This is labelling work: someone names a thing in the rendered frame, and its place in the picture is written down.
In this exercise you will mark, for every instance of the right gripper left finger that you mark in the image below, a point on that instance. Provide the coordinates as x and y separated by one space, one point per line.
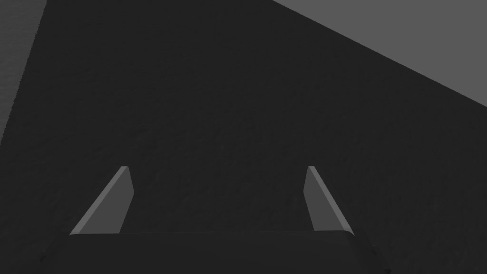
110 207

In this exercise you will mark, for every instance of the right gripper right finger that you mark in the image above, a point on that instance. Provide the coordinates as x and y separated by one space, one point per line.
322 208

